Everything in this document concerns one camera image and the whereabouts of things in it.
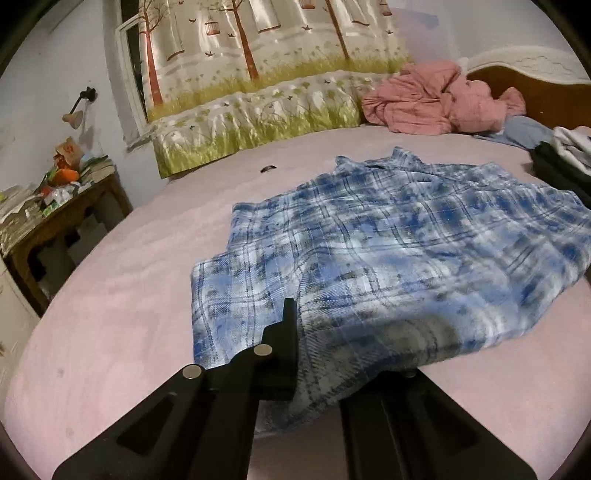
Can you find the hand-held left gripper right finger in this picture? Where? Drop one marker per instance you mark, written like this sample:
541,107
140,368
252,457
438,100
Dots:
415,415

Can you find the orange packet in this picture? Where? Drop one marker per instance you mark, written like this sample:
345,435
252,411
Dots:
64,176

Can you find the blue pillow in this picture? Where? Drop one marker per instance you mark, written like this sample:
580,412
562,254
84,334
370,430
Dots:
521,131

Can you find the wall lamp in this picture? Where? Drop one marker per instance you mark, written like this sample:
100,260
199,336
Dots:
74,117

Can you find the pink checked quilt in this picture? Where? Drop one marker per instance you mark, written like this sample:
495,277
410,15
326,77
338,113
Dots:
415,101

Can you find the stack of books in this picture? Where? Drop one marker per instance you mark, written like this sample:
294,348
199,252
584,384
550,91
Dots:
97,168

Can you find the white window frame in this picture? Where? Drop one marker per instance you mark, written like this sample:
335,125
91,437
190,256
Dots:
131,92

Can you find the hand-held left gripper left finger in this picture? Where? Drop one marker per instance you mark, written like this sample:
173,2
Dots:
281,360

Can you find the white and wooden headboard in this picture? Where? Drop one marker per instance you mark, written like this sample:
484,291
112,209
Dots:
545,97

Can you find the pile of papers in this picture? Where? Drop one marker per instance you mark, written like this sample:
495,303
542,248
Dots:
18,203

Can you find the blue plaid shirt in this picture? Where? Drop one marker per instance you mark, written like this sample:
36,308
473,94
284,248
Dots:
392,254

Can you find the wooden desk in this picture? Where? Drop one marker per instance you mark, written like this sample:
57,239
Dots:
60,221

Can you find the white folded garment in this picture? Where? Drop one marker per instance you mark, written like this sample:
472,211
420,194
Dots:
575,145

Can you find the black folded jacket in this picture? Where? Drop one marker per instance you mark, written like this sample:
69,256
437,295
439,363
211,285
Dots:
554,170

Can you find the brown paper bag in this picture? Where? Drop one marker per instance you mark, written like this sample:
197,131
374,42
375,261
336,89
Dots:
67,152

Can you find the tree print curtain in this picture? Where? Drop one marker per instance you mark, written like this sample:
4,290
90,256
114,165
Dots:
254,92

